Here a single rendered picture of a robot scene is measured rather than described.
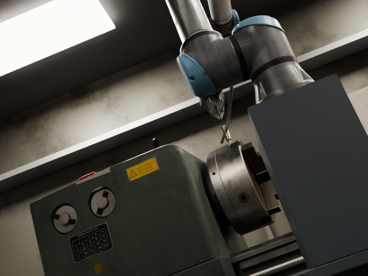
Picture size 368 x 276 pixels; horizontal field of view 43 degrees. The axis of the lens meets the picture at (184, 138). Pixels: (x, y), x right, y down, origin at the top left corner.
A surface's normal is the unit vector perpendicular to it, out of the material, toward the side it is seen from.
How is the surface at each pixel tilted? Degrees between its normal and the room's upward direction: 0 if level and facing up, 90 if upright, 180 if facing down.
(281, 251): 90
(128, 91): 90
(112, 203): 90
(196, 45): 77
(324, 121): 90
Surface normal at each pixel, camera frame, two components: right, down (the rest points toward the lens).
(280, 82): -0.38, -0.49
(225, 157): -0.45, -0.65
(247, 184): -0.27, -0.05
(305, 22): -0.19, -0.28
